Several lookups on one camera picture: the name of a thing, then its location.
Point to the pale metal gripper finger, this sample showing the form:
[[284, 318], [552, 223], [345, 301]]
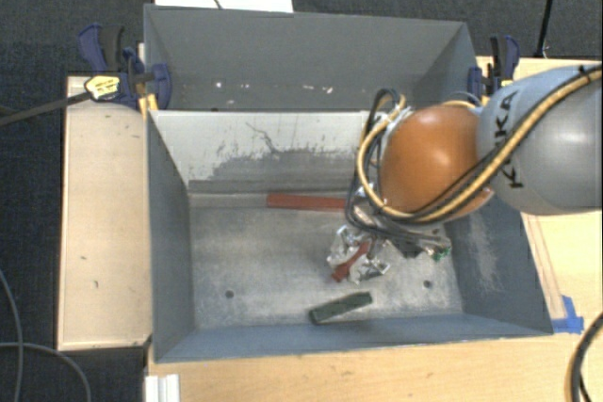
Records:
[[372, 268], [343, 245]]

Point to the short red-brown block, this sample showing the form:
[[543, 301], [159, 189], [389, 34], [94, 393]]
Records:
[[349, 265]]

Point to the dark green flat block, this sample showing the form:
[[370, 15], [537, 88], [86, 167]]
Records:
[[340, 308]]

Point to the long red-brown flat block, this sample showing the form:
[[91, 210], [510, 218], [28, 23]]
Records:
[[306, 202]]

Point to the grey metal bin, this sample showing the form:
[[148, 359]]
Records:
[[264, 259]]

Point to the pale wood flat board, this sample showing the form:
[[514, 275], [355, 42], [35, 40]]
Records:
[[103, 221]]

